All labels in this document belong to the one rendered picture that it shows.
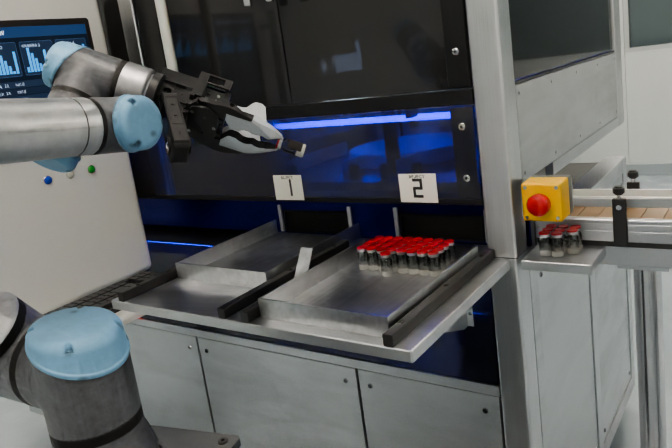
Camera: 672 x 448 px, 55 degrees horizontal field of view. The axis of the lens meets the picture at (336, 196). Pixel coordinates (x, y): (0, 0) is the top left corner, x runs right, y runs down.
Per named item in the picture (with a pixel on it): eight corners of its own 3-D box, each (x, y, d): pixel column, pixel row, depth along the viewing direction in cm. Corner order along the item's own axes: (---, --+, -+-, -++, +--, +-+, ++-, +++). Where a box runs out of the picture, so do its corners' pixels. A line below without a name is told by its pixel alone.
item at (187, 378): (211, 329, 338) (180, 166, 320) (636, 408, 219) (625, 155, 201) (33, 431, 259) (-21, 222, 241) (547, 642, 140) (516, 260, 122)
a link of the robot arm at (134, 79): (114, 80, 94) (112, 120, 99) (145, 90, 94) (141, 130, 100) (133, 52, 99) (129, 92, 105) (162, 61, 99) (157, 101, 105)
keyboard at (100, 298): (146, 277, 169) (144, 268, 169) (182, 281, 161) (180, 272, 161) (-2, 342, 138) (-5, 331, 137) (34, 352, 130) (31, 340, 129)
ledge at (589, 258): (543, 246, 133) (542, 238, 133) (609, 250, 125) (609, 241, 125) (521, 269, 122) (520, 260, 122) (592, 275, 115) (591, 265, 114)
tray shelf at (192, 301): (263, 238, 170) (262, 231, 169) (524, 255, 129) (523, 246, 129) (112, 308, 132) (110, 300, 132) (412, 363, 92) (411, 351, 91)
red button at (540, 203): (532, 212, 118) (530, 190, 117) (554, 212, 116) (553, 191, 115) (525, 217, 115) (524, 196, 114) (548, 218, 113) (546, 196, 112)
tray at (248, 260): (277, 232, 167) (275, 219, 166) (361, 237, 152) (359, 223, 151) (178, 278, 140) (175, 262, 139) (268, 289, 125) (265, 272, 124)
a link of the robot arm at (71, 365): (85, 451, 76) (59, 345, 73) (20, 428, 83) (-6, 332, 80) (161, 399, 86) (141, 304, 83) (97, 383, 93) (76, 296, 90)
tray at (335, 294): (365, 254, 138) (363, 239, 137) (479, 263, 123) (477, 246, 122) (260, 317, 111) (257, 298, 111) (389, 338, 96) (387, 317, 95)
